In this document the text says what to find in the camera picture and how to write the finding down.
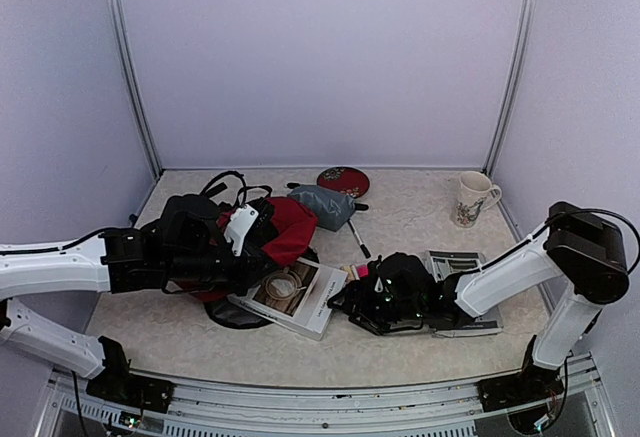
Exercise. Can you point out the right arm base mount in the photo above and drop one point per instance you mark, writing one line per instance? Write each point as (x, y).
(529, 384)

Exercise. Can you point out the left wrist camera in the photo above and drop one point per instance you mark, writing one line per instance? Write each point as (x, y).
(245, 216)

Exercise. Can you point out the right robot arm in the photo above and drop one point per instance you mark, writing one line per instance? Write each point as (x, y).
(583, 245)

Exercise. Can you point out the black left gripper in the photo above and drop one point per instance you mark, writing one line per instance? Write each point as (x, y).
(251, 269)

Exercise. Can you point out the right aluminium frame post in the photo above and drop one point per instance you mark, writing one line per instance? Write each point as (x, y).
(526, 17)

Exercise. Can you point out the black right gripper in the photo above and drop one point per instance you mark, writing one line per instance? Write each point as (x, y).
(361, 310)

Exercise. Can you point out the red student backpack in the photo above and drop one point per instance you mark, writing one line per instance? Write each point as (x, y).
(285, 237)

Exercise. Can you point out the white ceramic mug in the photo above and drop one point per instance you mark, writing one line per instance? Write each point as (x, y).
(476, 193)

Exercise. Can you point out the pink highlighter pen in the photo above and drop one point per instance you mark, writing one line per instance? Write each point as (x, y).
(356, 272)

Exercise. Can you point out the white paper book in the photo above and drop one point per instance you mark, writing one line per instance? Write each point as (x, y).
(295, 297)

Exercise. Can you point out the grey pencil pouch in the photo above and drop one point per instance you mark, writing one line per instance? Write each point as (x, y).
(332, 208)

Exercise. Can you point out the aluminium frame post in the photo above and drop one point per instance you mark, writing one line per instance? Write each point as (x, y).
(133, 89)
(526, 17)

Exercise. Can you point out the left aluminium frame post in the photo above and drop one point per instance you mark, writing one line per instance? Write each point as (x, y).
(133, 89)

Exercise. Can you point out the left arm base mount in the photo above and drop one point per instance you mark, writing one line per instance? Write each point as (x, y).
(116, 383)

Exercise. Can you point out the aluminium front rail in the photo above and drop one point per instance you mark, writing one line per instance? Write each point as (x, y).
(206, 408)

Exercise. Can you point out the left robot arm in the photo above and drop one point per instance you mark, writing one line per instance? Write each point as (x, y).
(109, 260)

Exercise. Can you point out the ianra magazine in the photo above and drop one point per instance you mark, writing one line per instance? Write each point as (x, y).
(441, 265)

